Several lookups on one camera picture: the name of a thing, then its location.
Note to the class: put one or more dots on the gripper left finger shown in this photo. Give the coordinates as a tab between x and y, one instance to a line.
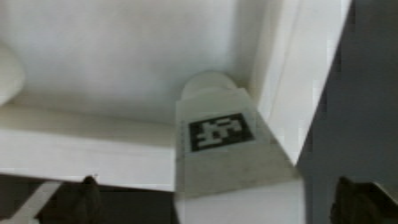
64	203

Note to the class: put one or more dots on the white square tabletop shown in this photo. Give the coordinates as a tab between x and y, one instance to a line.
97	56

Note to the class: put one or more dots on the white table leg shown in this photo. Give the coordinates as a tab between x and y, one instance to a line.
238	185

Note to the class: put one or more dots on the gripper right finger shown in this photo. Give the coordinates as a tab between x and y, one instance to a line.
364	203

